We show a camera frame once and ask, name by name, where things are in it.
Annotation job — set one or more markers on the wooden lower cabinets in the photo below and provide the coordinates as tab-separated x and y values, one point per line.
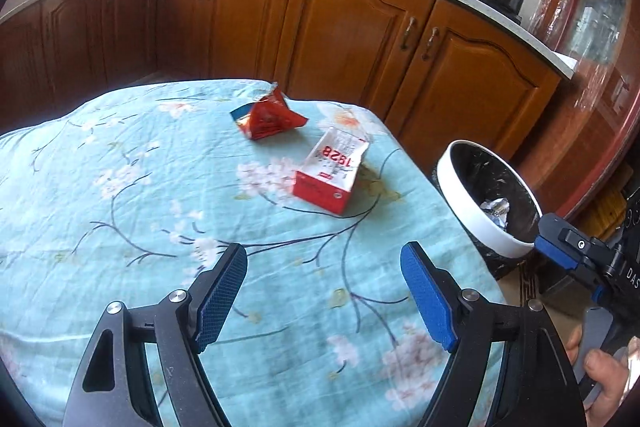
432	70

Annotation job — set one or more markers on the red snack wrapper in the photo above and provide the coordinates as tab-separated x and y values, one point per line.
268	116

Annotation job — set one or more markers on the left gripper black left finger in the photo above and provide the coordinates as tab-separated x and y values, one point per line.
213	295

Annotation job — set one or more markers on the crumpled silver wrapper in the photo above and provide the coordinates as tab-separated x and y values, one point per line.
497	211

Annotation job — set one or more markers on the teal floral tablecloth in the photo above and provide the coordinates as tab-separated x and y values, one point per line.
159	268

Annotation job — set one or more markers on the person's right hand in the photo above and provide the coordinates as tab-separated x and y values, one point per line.
614	406

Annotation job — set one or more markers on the red white milk carton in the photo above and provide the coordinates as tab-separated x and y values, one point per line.
328	174

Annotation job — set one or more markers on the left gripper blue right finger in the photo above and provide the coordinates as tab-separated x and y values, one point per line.
436	294

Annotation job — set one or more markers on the white round trash bin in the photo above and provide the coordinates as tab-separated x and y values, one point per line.
489	198

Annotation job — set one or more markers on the wooden glass door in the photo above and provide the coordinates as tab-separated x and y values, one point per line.
592	119

